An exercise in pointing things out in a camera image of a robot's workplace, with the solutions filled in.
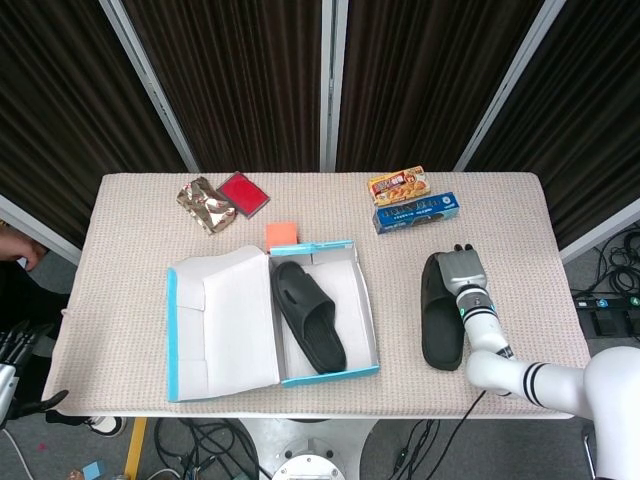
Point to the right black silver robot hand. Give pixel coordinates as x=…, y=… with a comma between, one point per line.
x=465, y=272

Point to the bystander bare hand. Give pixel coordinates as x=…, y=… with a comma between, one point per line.
x=22, y=250

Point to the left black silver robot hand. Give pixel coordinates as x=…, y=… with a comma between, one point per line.
x=7, y=385

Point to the black slipper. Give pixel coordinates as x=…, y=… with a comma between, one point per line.
x=440, y=335
x=310, y=320

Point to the white silver robot base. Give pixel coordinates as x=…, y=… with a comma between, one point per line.
x=310, y=462

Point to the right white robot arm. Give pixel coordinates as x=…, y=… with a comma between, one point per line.
x=485, y=335

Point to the blue cling film box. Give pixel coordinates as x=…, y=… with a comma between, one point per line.
x=417, y=214

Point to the yellow curry box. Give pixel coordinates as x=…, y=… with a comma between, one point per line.
x=400, y=186

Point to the light blue shoe box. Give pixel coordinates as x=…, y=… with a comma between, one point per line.
x=235, y=325

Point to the white black sneaker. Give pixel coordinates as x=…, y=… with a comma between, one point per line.
x=105, y=426

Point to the beige woven table cloth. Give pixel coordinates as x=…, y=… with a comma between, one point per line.
x=125, y=310

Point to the small blue square card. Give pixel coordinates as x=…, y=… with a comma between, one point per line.
x=92, y=471

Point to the black power strip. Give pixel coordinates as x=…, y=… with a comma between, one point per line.
x=610, y=302

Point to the black foot pedal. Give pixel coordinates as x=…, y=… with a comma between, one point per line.
x=606, y=322

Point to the dark brown curtain panel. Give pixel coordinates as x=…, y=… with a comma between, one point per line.
x=60, y=100
x=420, y=85
x=590, y=100
x=240, y=85

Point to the orange sticky note pad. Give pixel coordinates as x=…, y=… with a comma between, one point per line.
x=281, y=235

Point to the gold foil snack bag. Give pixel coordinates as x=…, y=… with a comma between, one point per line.
x=205, y=205

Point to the red flat case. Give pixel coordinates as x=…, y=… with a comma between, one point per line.
x=242, y=194

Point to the silver partition rail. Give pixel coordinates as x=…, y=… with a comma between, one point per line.
x=600, y=235
x=55, y=237

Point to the silver partition post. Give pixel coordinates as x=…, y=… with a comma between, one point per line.
x=510, y=85
x=150, y=85
x=332, y=85

